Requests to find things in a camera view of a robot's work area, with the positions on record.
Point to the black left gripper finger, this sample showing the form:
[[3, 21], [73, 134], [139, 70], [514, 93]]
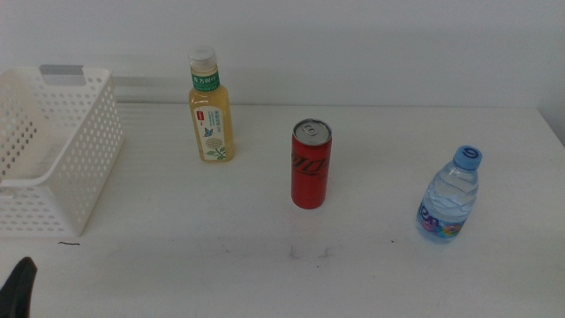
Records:
[[20, 291]]

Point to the yellow tea bottle green label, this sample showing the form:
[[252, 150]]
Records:
[[212, 110]]

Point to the red soda can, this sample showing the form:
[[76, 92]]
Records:
[[310, 176]]

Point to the white perforated plastic basket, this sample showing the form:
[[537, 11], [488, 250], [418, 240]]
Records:
[[84, 146]]

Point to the clear water bottle blue cap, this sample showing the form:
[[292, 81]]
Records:
[[448, 194]]

